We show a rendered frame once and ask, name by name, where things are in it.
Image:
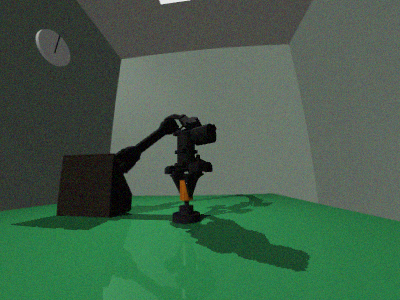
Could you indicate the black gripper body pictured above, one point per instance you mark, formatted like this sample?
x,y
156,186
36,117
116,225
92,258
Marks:
x,y
186,162

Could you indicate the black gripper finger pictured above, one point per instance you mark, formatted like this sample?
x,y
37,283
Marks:
x,y
190,182
176,179

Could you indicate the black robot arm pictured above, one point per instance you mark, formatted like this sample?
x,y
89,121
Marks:
x,y
194,133

